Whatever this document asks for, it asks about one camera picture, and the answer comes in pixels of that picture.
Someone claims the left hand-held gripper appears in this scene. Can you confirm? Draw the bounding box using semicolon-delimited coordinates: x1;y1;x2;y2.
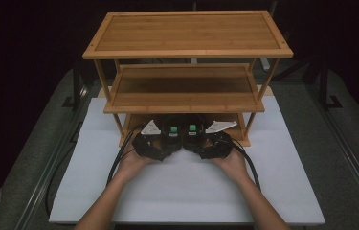
131;119;172;163

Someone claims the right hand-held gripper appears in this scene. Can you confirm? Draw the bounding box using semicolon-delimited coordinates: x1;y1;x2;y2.
197;120;238;160

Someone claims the black sandal with teal straps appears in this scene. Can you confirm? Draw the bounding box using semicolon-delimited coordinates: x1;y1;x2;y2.
160;114;185;153
182;114;208;152

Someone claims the three-tier wooden shelf rack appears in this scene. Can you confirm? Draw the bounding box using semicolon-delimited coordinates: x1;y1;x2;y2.
81;10;295;149

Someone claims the person's right hand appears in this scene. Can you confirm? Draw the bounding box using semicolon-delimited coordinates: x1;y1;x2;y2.
211;148;252;185

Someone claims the person's left hand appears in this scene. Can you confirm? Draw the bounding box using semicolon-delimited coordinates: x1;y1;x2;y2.
115;144;156;184

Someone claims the white foam mat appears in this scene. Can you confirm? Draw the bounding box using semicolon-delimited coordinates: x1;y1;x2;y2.
48;95;326;225

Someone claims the black metal stand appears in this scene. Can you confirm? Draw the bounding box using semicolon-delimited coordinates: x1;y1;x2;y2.
318;58;344;112
62;58;85;112

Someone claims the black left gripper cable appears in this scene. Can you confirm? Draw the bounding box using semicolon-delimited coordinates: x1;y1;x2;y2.
44;126;137;219

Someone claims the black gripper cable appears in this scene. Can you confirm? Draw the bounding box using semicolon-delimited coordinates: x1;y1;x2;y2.
44;126;137;219
230;138;261;192

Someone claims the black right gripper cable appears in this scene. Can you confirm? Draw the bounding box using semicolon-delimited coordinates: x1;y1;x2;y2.
230;138;261;192

